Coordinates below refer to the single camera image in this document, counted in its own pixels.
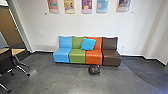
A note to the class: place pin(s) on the black plastic trash bag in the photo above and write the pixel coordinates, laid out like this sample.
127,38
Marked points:
94,69

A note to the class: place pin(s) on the brown wooden door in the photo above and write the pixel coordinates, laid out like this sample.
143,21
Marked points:
9,28

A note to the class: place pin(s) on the cyan square cushion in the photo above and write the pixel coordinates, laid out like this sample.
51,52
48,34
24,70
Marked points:
88,44

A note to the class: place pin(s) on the green sofa seat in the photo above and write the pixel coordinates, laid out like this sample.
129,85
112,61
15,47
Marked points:
77,56

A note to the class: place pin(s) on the orange sofa seat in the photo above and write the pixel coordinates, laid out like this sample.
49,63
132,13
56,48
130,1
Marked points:
94,57

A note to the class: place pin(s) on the blue sofa seat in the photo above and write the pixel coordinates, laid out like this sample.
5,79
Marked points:
62,55

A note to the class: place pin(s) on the brown sofa seat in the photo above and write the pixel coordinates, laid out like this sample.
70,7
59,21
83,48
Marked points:
111,57

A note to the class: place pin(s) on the long wooden table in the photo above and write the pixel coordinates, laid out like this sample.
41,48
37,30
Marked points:
16,51

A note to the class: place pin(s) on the black wheeled office chair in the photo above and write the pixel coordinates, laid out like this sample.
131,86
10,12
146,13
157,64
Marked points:
7,62
4,87

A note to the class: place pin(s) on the white double wall socket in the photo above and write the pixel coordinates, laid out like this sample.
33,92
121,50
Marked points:
123,47

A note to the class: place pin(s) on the wall poster with purple picture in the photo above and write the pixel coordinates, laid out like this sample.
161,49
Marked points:
86,6

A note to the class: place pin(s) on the wall poster with yellow picture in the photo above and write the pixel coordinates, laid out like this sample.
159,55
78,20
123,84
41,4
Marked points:
69,6

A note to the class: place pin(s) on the wall poster with blue picture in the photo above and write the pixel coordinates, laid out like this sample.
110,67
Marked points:
102,5

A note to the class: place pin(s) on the white light switch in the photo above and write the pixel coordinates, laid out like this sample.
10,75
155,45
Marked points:
39,31

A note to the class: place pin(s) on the wall poster with red picture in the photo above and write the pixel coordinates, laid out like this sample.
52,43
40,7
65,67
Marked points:
53,6

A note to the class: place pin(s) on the wall poster with pink picture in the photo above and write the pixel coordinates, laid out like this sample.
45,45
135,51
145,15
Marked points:
123,4

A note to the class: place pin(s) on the grey door frame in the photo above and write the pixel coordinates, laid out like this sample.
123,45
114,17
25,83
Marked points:
22,28

